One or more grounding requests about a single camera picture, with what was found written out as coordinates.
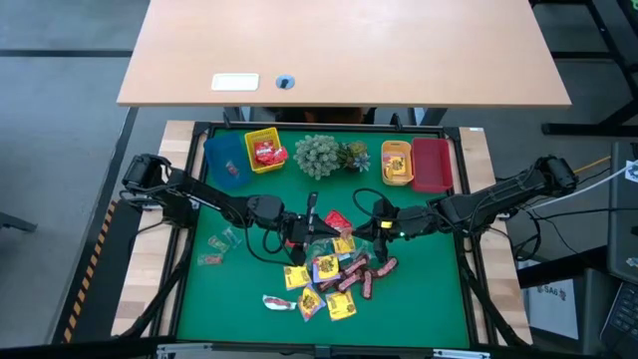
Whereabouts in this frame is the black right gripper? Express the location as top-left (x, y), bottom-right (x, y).
top-left (352, 198), bottom-right (443, 263)

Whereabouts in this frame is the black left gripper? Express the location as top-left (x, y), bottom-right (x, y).
top-left (278, 191), bottom-right (353, 266)

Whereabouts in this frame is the purple-edged Sour Patch packet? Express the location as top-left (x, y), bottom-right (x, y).
top-left (312, 253), bottom-right (343, 284)
top-left (297, 283), bottom-right (328, 323)

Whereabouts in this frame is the white red candy bar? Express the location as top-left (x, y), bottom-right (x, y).
top-left (262, 294), bottom-right (298, 312)

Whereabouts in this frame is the pale green bushy plant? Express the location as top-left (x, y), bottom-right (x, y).
top-left (292, 134), bottom-right (343, 181)

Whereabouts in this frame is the small dark succulent plant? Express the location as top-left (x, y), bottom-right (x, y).
top-left (338, 141), bottom-right (373, 175)

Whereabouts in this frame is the orange plastic tub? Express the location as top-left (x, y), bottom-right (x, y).
top-left (381, 140), bottom-right (415, 187)

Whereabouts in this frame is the red plastic bin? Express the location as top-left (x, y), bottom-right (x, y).
top-left (411, 137), bottom-right (455, 194)

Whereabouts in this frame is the yellow mesh basket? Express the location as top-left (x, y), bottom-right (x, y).
top-left (243, 127), bottom-right (288, 175)

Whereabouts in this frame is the green table mat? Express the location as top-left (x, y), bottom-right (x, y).
top-left (176, 128), bottom-right (473, 349)

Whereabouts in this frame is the blue plastic bin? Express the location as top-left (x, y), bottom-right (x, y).
top-left (202, 132), bottom-right (254, 193)

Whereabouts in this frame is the white rectangular desk plate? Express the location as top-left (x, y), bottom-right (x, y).
top-left (210, 73), bottom-right (261, 93)

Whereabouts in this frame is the light wooden desk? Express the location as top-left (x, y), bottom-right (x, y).
top-left (116, 0), bottom-right (573, 109)

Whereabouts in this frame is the white labelled box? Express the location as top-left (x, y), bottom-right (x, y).
top-left (526, 278), bottom-right (580, 341)

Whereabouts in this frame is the yellow black hazard tape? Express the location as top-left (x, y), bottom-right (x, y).
top-left (62, 198), bottom-right (119, 345)

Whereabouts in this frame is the grey computer case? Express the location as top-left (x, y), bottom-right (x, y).
top-left (606, 141), bottom-right (638, 285)

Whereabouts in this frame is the black keyboard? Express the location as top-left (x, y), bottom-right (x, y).
top-left (599, 281), bottom-right (638, 358)

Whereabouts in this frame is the black chair base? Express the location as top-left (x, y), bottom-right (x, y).
top-left (0, 211), bottom-right (39, 234)

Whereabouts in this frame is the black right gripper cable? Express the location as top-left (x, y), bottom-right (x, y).
top-left (351, 186), bottom-right (396, 220)

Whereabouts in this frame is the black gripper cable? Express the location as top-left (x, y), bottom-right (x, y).
top-left (242, 218), bottom-right (295, 266)
top-left (351, 186), bottom-right (396, 220)

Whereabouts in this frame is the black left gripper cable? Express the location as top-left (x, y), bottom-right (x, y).
top-left (242, 218), bottom-right (295, 266)

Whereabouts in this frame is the silver aluminium bracket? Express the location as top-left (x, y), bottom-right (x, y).
top-left (156, 341), bottom-right (214, 359)
top-left (432, 348), bottom-right (492, 359)

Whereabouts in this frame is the black desk leg frame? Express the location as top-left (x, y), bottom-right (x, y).
top-left (530, 0), bottom-right (638, 137)

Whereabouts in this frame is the white cable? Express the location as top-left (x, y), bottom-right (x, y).
top-left (527, 167), bottom-right (630, 210)

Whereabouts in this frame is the yellow power cable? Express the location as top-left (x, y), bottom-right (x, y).
top-left (572, 155), bottom-right (612, 177)

